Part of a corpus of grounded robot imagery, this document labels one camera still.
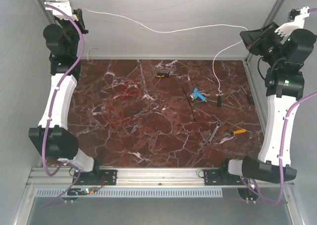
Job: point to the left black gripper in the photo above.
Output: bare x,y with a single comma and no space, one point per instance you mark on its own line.
80,22

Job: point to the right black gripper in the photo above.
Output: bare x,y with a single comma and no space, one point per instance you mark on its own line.
253,38

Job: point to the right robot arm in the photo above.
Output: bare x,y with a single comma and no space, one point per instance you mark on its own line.
285,48

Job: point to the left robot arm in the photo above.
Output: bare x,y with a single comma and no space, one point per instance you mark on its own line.
51,138

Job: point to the black zip tie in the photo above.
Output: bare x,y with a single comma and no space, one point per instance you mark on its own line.
187,98

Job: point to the black screwdriver far right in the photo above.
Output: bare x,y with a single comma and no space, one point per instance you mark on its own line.
249,97

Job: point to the blue plastic tool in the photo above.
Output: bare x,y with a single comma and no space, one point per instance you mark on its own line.
197,95

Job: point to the silver wrench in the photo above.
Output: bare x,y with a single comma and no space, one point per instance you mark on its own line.
214,132

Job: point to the yellow black screwdriver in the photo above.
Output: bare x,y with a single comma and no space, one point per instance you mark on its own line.
162,75

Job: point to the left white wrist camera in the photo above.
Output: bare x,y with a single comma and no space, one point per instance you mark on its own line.
60,8

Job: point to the black handle screwdriver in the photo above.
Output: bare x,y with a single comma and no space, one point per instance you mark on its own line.
219,101

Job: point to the orange handle tool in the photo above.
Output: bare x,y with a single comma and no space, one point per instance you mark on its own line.
236,132

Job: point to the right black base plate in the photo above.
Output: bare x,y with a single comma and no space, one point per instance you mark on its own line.
213,177

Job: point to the aluminium front rail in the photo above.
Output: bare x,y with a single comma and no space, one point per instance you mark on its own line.
129,177

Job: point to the slotted grey cable duct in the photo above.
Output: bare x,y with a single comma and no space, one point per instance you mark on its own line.
108,192

